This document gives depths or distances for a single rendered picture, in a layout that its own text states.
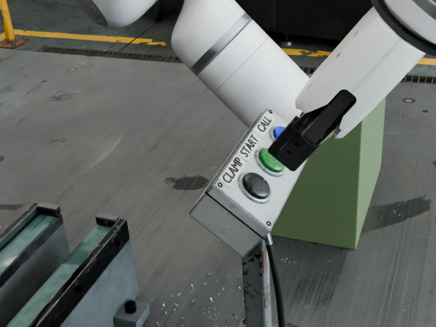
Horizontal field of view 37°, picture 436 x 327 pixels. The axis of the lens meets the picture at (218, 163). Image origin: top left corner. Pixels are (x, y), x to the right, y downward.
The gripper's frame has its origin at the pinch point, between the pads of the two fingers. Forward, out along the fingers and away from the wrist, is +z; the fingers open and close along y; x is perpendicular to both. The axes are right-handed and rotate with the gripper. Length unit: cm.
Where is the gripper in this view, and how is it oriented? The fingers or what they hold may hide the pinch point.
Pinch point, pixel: (294, 144)
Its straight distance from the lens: 59.0
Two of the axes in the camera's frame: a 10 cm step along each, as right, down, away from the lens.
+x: 7.7, 6.3, 0.1
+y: -3.8, 4.8, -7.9
